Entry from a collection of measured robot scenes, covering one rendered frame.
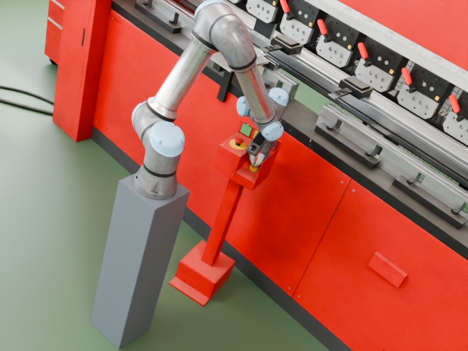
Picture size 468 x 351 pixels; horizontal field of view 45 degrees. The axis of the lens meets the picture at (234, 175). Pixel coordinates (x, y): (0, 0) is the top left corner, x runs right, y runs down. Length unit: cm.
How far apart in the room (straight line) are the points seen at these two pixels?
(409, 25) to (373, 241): 85
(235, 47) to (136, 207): 64
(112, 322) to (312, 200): 97
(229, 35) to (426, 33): 77
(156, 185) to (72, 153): 151
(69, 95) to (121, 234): 148
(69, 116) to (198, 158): 95
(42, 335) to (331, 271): 123
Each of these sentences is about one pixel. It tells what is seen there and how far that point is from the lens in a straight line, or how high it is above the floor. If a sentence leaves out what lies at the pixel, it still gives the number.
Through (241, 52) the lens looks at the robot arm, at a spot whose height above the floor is 132.
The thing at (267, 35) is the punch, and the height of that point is 109.
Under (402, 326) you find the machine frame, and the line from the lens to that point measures 249.
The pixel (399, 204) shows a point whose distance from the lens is 225.
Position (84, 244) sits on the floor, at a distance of 283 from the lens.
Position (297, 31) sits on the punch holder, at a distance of 245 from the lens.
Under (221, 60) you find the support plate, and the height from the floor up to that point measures 100.
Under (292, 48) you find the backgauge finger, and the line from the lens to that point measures 276.
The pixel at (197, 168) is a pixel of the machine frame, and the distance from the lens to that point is 286.
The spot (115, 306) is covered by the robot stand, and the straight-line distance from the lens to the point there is 233.
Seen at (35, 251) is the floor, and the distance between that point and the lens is 278.
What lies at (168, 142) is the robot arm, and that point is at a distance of 183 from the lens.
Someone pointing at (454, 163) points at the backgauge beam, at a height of 95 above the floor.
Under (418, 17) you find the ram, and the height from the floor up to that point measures 147.
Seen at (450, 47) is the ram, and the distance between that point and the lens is 216.
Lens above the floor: 200
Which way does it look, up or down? 35 degrees down
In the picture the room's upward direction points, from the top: 19 degrees clockwise
